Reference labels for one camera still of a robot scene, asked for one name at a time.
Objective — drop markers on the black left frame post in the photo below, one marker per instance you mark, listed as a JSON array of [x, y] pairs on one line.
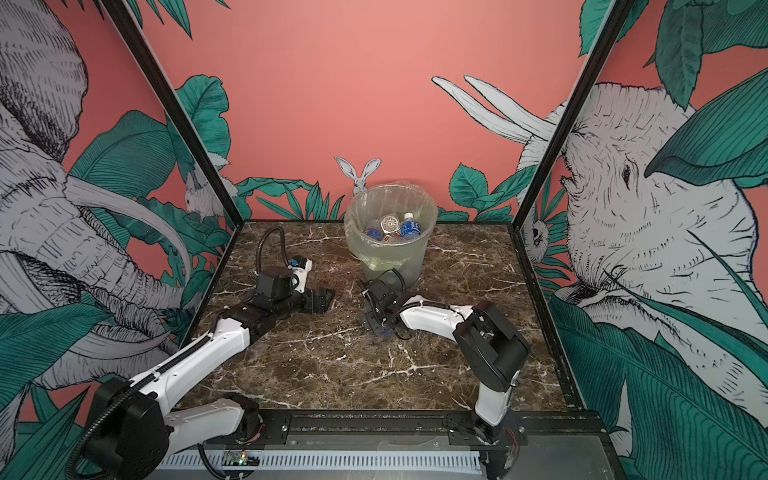
[[127, 26]]

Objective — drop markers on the yellow-green bin liner bag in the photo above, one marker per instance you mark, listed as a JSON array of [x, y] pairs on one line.
[[390, 207]]

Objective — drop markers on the grey mesh waste bin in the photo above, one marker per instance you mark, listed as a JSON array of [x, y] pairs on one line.
[[390, 231]]

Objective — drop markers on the black frame post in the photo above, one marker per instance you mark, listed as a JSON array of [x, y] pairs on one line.
[[127, 26], [611, 27]]

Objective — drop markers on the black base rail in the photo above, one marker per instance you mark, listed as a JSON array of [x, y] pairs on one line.
[[461, 427]]

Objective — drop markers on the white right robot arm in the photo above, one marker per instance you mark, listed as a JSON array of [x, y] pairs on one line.
[[492, 346]]

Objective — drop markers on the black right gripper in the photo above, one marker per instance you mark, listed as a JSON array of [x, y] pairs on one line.
[[371, 322]]

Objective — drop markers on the small blue label bottle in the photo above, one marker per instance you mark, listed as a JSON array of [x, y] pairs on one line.
[[375, 233]]

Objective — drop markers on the white slotted cable duct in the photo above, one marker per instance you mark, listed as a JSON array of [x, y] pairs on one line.
[[461, 462]]

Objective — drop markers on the black right frame post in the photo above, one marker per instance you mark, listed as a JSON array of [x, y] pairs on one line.
[[611, 27]]

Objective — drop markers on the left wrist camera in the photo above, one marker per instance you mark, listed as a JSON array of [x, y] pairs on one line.
[[279, 282]]

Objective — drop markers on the blue label Chinese water bottle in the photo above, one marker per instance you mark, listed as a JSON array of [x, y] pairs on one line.
[[410, 229]]

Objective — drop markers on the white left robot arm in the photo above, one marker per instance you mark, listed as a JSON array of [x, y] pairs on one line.
[[133, 426]]

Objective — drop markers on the clear square green-label bottle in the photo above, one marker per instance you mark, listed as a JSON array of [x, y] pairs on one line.
[[390, 224]]

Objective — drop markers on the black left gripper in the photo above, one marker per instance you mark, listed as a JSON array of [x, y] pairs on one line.
[[322, 302]]

